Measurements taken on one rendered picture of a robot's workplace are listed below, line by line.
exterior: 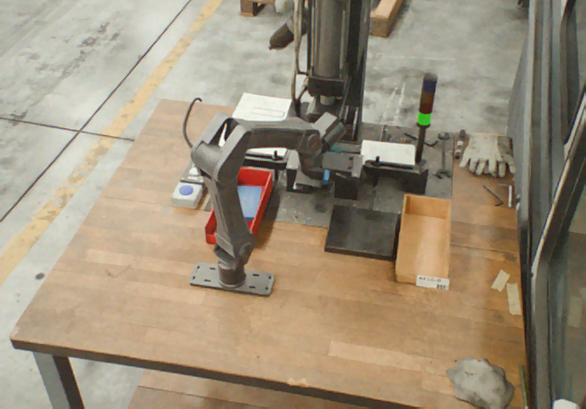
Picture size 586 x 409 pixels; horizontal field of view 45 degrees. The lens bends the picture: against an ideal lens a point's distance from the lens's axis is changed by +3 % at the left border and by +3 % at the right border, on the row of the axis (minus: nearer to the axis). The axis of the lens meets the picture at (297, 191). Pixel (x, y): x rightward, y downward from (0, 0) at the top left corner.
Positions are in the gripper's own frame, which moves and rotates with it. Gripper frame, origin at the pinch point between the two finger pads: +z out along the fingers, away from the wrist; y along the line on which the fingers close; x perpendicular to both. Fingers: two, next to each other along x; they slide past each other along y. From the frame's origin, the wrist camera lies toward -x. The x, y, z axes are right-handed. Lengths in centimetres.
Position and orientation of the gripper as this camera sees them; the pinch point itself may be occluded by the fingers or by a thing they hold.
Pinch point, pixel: (312, 179)
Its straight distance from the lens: 182.7
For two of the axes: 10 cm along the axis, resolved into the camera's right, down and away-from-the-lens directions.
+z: 0.6, 3.6, 9.3
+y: 1.8, -9.2, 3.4
